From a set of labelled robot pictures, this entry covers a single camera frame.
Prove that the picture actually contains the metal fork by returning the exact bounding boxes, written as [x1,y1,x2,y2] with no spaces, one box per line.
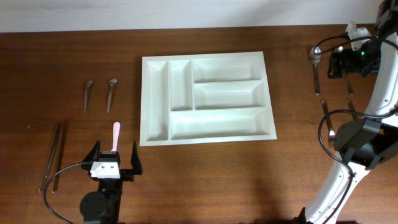
[320,99,335,146]
[346,98,358,121]

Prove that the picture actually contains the white plastic cutlery tray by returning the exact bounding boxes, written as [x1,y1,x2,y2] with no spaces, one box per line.
[139,52,277,146]

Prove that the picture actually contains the small metal spoon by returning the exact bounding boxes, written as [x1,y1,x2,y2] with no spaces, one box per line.
[106,78,118,113]
[84,80,93,113]

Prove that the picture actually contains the pink and white plastic knife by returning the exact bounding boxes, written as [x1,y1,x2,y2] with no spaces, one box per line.
[111,121,121,152]

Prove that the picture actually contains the small metal spoon left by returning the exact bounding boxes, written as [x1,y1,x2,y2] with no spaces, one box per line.
[84,80,93,113]

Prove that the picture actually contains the large metal spoon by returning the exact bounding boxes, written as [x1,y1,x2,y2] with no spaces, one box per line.
[309,47,321,96]
[335,46,354,95]

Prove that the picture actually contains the small metal spoon right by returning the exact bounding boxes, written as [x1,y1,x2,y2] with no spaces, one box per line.
[106,78,118,113]

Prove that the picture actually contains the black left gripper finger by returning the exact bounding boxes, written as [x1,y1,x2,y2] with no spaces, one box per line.
[82,140,101,162]
[131,141,143,175]

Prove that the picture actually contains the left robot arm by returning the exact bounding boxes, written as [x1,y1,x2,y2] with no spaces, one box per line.
[80,141,143,224]

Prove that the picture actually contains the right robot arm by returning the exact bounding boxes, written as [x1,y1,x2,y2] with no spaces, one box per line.
[292,0,397,223]

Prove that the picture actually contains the metal chopstick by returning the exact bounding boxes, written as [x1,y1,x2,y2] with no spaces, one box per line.
[52,124,65,193]
[39,123,63,192]

